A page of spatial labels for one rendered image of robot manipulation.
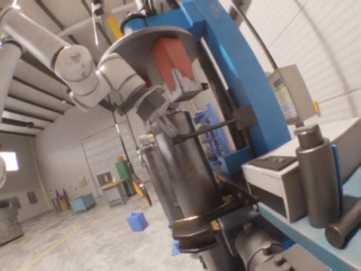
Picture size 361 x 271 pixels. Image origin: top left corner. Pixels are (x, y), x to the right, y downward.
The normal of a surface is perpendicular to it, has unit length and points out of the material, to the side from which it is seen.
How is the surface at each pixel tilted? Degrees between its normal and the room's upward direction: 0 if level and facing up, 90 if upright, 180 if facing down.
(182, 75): 90
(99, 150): 90
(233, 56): 90
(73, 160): 90
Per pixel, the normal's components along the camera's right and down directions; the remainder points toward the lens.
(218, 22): 0.00, -0.08
